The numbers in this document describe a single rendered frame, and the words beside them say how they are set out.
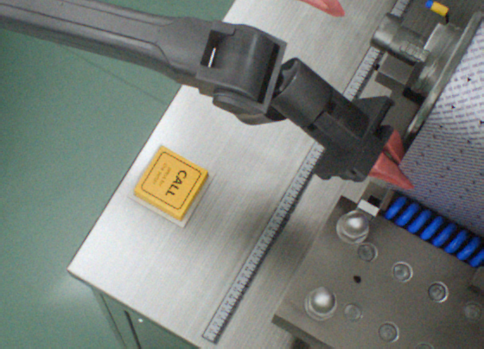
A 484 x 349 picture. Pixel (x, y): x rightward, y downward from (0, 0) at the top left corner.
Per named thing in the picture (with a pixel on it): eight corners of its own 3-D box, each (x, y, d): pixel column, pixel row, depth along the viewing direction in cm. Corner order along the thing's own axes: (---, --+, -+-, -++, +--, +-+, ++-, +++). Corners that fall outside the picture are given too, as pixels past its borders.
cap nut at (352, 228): (345, 207, 126) (351, 197, 122) (373, 223, 126) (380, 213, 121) (330, 234, 125) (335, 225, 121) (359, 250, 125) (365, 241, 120)
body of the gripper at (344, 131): (323, 182, 123) (275, 145, 120) (366, 108, 125) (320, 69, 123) (356, 182, 117) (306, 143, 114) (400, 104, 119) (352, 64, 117)
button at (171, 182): (162, 149, 142) (161, 143, 139) (208, 176, 141) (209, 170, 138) (133, 195, 140) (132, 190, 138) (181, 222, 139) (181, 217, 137)
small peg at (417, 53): (405, 36, 107) (404, 40, 105) (431, 49, 106) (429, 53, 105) (399, 48, 107) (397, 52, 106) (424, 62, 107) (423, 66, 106)
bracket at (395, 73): (363, 105, 144) (406, 5, 114) (407, 129, 143) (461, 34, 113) (345, 136, 142) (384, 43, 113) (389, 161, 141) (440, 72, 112)
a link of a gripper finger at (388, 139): (376, 218, 126) (317, 172, 122) (404, 166, 127) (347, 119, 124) (411, 220, 119) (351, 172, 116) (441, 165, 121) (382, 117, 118)
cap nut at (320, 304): (314, 282, 124) (318, 275, 119) (342, 299, 123) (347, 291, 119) (297, 310, 123) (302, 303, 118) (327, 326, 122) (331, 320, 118)
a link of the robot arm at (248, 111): (219, 98, 111) (244, 21, 113) (171, 110, 122) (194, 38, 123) (315, 141, 116) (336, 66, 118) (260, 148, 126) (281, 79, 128)
